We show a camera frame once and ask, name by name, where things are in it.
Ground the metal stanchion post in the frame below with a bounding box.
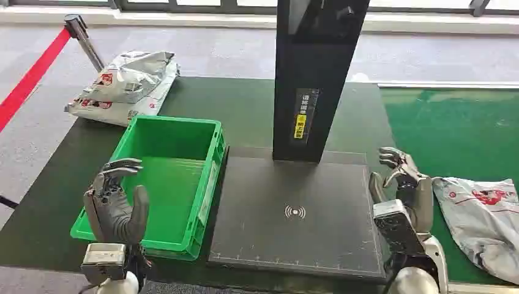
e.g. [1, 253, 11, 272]
[63, 14, 105, 73]

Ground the green plastic crate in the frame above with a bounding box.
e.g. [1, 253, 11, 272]
[70, 115, 227, 262]

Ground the black scanner column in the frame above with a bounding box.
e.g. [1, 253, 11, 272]
[272, 0, 370, 164]

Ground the white label on crate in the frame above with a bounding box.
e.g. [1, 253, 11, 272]
[197, 160, 220, 227]

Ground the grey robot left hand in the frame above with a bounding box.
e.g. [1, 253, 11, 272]
[83, 158, 150, 245]

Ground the crumpled grey parcel bag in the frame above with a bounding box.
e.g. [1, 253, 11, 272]
[77, 50, 176, 105]

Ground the grey parcel bag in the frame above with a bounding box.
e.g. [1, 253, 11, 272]
[77, 50, 176, 105]
[431, 176, 519, 285]

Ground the flat white parcel bag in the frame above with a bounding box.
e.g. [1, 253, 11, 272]
[64, 61, 181, 127]

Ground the green conveyor mat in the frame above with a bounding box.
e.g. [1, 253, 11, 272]
[379, 86, 519, 287]

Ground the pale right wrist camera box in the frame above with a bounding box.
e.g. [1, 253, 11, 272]
[372, 199, 427, 257]

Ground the yellow and black warning label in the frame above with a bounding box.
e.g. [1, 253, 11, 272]
[293, 87, 320, 143]

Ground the black scanner base plate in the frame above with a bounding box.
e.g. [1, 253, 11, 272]
[207, 146, 387, 281]

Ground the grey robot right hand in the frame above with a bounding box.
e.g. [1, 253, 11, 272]
[368, 146, 435, 241]

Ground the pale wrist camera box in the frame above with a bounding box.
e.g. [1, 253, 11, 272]
[372, 199, 427, 257]
[80, 243, 128, 282]

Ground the red barrier belt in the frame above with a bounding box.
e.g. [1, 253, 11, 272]
[0, 27, 72, 133]

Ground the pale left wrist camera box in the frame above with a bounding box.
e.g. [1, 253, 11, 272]
[80, 243, 128, 282]

